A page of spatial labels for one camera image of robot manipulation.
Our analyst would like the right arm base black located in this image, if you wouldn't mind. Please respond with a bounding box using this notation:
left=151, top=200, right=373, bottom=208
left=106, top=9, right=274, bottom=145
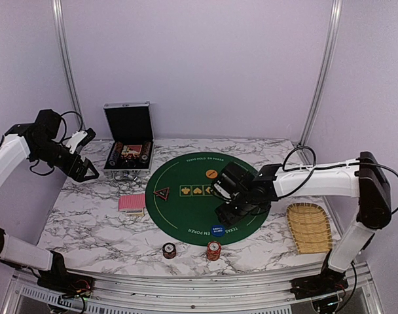
left=290, top=258, right=349, bottom=300

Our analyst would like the triangular all-in button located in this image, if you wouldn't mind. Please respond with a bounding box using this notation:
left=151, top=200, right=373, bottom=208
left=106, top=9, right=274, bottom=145
left=153, top=187, right=170, bottom=201

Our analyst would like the aluminium poker case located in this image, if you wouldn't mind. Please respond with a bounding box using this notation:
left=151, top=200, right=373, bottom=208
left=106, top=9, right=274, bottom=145
left=103, top=101, right=154, bottom=181

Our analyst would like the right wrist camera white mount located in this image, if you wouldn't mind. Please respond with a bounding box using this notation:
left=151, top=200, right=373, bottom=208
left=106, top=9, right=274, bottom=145
left=211, top=179, right=239, bottom=201

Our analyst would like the right chip row in case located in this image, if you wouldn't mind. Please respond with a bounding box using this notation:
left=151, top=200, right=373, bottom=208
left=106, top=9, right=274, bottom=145
left=139, top=141, right=152, bottom=164

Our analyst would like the round green poker mat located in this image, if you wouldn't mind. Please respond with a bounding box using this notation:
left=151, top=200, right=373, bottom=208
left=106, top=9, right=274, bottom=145
left=145, top=152, right=268, bottom=246

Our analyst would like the orange big blind button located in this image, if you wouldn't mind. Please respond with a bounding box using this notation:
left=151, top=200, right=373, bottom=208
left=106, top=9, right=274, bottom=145
left=206, top=169, right=218, bottom=179

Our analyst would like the dark brown chip stack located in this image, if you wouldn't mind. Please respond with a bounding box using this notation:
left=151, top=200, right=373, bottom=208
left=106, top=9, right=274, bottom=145
left=162, top=242, right=177, bottom=259

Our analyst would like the chip row in case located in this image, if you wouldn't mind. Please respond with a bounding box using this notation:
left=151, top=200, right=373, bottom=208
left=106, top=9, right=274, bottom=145
left=139, top=141, right=152, bottom=164
left=108, top=142, right=123, bottom=166

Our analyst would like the card deck box in case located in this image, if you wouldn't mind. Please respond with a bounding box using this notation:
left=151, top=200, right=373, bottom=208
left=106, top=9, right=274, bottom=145
left=121, top=145, right=142, bottom=156

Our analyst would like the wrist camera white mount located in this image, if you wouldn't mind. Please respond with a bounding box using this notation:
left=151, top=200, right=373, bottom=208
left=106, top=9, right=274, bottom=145
left=65, top=128, right=96, bottom=154
left=211, top=179, right=239, bottom=201

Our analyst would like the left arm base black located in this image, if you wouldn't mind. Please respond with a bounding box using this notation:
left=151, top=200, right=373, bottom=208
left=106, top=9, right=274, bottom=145
left=37, top=251, right=94, bottom=298

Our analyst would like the woven bamboo tray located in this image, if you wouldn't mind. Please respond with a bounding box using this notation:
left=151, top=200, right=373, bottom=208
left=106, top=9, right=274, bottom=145
left=286, top=203, right=333, bottom=254

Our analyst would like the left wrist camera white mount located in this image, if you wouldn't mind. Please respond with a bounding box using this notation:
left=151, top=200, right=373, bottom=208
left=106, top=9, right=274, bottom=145
left=65, top=128, right=96, bottom=154

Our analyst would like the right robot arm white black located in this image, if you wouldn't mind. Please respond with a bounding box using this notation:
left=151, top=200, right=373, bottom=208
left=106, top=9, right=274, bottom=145
left=211, top=151, right=393, bottom=293

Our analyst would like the front aluminium rail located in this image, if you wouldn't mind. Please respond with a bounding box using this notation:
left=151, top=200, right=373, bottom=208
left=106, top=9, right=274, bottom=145
left=2, top=261, right=383, bottom=314

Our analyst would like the blue small blind button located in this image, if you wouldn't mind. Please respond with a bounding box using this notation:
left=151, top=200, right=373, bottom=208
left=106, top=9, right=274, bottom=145
left=211, top=225, right=226, bottom=237

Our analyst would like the orange red chip stack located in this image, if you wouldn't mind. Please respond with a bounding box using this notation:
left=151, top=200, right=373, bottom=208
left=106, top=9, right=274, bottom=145
left=206, top=241, right=222, bottom=261

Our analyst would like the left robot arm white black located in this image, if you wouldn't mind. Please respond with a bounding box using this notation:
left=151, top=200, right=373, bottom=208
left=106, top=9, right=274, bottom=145
left=0, top=109, right=100, bottom=291

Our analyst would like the left chip row in case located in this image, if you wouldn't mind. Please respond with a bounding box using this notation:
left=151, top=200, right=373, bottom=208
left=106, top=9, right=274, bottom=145
left=108, top=142, right=123, bottom=166

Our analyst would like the red-backed playing card deck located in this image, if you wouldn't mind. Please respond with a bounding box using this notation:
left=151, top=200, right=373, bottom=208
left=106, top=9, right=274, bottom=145
left=118, top=194, right=145, bottom=211

